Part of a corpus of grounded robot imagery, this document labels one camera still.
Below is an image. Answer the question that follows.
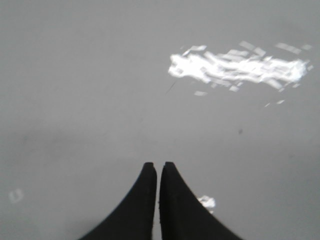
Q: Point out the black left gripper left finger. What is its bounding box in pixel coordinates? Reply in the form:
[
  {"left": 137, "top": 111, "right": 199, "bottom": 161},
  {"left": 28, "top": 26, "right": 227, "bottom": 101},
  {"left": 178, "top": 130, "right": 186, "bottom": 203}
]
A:
[{"left": 81, "top": 162, "right": 157, "bottom": 240}]

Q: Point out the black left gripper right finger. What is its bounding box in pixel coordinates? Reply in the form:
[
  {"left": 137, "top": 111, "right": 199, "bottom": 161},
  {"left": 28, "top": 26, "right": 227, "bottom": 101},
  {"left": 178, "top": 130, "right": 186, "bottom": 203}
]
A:
[{"left": 159, "top": 162, "right": 240, "bottom": 240}]

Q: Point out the white whiteboard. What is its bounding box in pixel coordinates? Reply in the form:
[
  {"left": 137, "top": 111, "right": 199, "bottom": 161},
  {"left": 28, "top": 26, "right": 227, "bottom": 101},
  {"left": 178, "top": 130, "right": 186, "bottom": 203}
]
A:
[{"left": 0, "top": 0, "right": 320, "bottom": 240}]

